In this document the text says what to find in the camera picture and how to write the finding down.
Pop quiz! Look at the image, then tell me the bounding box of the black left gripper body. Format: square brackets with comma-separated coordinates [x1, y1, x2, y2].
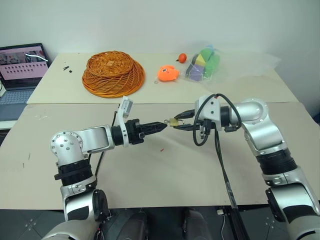
[125, 118, 147, 146]

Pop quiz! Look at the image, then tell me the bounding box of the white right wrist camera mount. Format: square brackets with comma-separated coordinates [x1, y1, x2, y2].
[194, 94, 224, 132]

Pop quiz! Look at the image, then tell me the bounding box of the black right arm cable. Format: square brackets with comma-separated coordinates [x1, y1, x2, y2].
[192, 93, 249, 240]

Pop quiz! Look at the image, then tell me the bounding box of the thin white cable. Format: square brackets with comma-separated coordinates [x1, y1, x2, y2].
[216, 208, 227, 239]

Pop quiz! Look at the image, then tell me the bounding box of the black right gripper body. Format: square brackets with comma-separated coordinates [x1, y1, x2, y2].
[190, 108, 201, 131]

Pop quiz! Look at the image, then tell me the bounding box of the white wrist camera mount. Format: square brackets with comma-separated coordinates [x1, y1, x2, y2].
[114, 96, 134, 148]
[194, 94, 224, 132]

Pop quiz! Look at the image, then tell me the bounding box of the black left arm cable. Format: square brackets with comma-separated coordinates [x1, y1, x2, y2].
[94, 109, 119, 177]

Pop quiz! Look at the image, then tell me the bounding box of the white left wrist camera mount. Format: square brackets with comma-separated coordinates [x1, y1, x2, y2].
[114, 96, 134, 148]

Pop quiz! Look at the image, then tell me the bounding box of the orange wicker basket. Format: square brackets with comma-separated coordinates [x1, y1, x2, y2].
[81, 50, 146, 98]

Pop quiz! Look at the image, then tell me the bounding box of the large clear plastic bag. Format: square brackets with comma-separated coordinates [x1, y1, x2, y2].
[199, 47, 283, 94]

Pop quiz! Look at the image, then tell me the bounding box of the green foam block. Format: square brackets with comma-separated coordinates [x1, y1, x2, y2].
[199, 48, 221, 77]

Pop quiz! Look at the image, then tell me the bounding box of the purple foam block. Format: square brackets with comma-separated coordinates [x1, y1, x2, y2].
[187, 64, 204, 82]

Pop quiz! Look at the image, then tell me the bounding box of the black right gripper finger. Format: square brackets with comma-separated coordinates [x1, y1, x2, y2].
[171, 123, 198, 132]
[174, 109, 195, 120]

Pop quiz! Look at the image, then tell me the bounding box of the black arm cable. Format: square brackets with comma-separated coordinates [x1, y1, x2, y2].
[94, 109, 119, 177]
[192, 93, 249, 240]

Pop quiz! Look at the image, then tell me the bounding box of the small orange tangerine toy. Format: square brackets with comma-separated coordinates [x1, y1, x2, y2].
[175, 52, 188, 64]

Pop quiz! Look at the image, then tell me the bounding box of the clear bag of foam blocks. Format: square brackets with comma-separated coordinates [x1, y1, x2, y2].
[183, 44, 222, 85]

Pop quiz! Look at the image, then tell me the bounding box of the orange plastic toy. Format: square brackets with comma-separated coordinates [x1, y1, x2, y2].
[156, 64, 181, 83]

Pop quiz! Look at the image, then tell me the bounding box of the yellow foam block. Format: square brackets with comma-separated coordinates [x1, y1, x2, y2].
[194, 55, 207, 67]

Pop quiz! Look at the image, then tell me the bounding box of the brass padlock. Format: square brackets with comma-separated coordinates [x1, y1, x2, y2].
[169, 117, 185, 127]

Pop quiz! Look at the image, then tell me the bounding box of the open laptop computer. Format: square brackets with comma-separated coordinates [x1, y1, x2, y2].
[0, 42, 51, 130]

